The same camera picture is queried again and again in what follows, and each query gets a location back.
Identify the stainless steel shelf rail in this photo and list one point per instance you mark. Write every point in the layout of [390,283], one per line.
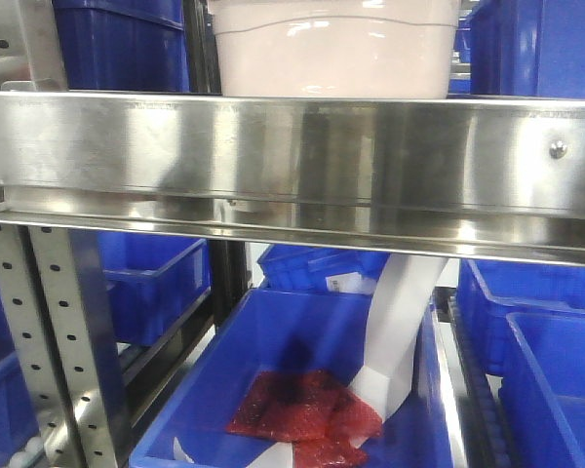
[497,178]

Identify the white lidded plastic bin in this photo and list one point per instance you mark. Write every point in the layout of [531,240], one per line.
[335,49]

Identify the blue bin upper right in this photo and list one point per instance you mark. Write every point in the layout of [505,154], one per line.
[528,49]

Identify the blue bin upper left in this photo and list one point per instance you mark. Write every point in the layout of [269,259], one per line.
[123,45]

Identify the blue bin behind post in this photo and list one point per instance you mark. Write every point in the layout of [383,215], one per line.
[151,280]

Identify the blue bin right rear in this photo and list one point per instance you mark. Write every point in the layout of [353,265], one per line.
[489,290]

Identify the blue bin right front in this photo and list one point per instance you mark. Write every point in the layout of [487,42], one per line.
[543,388]

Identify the perforated steel shelf post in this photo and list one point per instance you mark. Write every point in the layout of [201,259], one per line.
[54,295]

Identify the red plastic bag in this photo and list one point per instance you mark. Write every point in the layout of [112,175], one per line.
[320,417]

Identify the blue bin rear centre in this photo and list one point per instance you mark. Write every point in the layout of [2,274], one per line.
[321,270]

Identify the blue bin with red bag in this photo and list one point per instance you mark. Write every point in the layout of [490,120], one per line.
[292,332]

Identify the white curved paper strip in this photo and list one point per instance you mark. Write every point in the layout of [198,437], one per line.
[399,302]

